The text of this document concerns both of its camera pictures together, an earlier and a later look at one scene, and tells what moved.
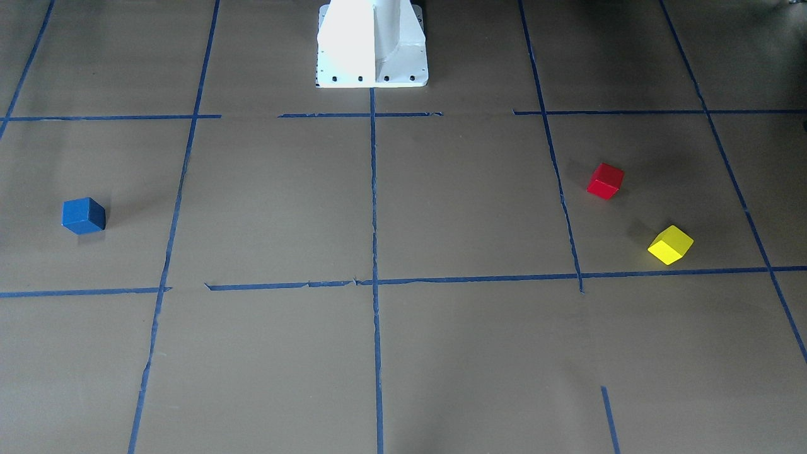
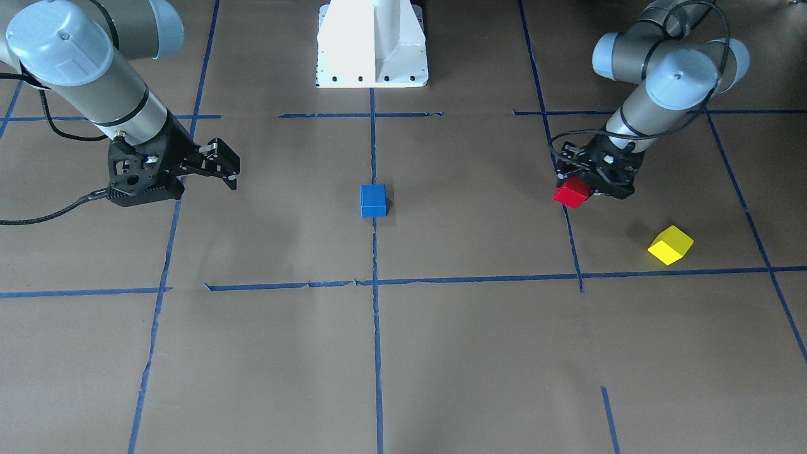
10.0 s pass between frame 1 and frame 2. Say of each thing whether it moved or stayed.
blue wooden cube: moved
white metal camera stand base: stayed
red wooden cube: moved
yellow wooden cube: stayed
